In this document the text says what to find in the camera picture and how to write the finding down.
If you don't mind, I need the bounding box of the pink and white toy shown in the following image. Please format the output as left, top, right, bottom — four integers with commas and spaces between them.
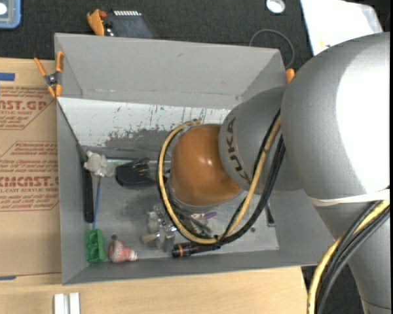
108, 239, 140, 264

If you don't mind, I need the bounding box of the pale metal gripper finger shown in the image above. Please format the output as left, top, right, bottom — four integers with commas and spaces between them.
146, 204, 167, 234
140, 224, 178, 253

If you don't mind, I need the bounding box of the brown cardboard board, red print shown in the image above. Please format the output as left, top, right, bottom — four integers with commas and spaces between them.
0, 56, 64, 279

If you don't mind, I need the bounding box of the grey metal bin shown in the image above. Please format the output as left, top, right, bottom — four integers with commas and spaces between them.
54, 33, 335, 286

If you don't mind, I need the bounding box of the black brush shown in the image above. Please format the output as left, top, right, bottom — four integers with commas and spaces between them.
115, 158, 157, 190

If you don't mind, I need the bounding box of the black flat stick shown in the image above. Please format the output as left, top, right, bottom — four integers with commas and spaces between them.
82, 166, 96, 224

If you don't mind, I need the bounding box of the white crumpled plastic object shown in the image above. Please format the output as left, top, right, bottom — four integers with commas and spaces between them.
84, 150, 115, 179

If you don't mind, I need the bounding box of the thin blue stick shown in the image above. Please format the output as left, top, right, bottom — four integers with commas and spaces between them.
92, 176, 102, 230

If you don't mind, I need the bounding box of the green block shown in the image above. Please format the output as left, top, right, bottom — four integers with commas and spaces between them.
84, 228, 107, 264

